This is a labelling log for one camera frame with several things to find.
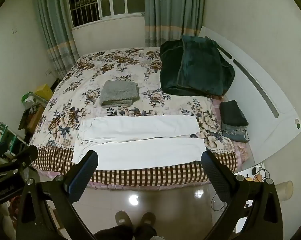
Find grey slipper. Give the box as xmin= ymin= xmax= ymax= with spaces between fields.
xmin=139 ymin=212 xmax=156 ymax=226
xmin=115 ymin=211 xmax=133 ymax=229

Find yellow box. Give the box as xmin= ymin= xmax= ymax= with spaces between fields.
xmin=35 ymin=84 xmax=53 ymax=101

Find left green curtain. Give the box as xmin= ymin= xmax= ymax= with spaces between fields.
xmin=33 ymin=0 xmax=79 ymax=79

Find white cylinder container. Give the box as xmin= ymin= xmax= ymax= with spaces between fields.
xmin=275 ymin=180 xmax=294 ymax=202

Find black cable on floor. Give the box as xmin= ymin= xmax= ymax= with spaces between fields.
xmin=209 ymin=191 xmax=228 ymax=212

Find folded grey jeans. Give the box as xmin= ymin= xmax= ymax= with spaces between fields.
xmin=221 ymin=124 xmax=250 ymax=143

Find green curtain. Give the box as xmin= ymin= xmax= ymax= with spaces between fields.
xmin=145 ymin=0 xmax=205 ymax=47
xmin=33 ymin=0 xmax=79 ymax=79

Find left grey slipper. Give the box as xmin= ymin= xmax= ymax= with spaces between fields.
xmin=115 ymin=211 xmax=133 ymax=229

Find white pants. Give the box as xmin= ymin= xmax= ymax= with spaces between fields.
xmin=72 ymin=115 xmax=206 ymax=171

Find floral bed blanket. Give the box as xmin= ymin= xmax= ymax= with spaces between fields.
xmin=31 ymin=47 xmax=239 ymax=174

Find right grey slipper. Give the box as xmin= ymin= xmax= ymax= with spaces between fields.
xmin=139 ymin=212 xmax=156 ymax=226

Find dark low side table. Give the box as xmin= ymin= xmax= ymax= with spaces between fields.
xmin=18 ymin=104 xmax=44 ymax=134

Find green white shelf rack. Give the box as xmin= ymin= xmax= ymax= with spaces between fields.
xmin=0 ymin=122 xmax=28 ymax=155

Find right green curtain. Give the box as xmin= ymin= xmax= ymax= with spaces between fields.
xmin=145 ymin=0 xmax=205 ymax=47

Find green white plastic bag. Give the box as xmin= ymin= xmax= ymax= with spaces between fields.
xmin=21 ymin=92 xmax=37 ymax=109

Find dark green velvet blanket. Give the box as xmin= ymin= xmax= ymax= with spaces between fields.
xmin=159 ymin=35 xmax=235 ymax=96

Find folded black garment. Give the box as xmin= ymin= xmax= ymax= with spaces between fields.
xmin=219 ymin=100 xmax=249 ymax=127

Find white headboard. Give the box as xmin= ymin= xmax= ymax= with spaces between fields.
xmin=200 ymin=27 xmax=301 ymax=164

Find folded grey towel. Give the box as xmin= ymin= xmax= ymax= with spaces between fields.
xmin=100 ymin=80 xmax=140 ymax=107

